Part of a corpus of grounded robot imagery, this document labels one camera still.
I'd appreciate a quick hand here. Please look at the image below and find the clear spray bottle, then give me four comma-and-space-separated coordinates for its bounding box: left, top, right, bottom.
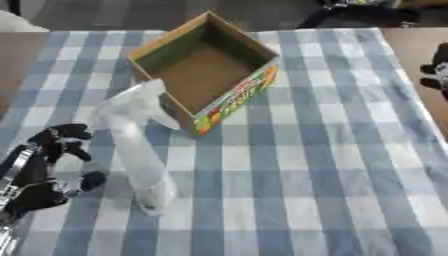
92, 78, 182, 216

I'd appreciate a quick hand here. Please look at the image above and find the tan cardboard box green inside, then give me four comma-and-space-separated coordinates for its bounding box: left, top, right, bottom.
126, 10, 280, 137

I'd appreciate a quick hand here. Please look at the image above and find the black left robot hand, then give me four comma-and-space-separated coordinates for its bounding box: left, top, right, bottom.
0, 123, 109, 221

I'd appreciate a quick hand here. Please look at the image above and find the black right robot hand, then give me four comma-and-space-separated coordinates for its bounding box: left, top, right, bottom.
418, 42, 448, 103

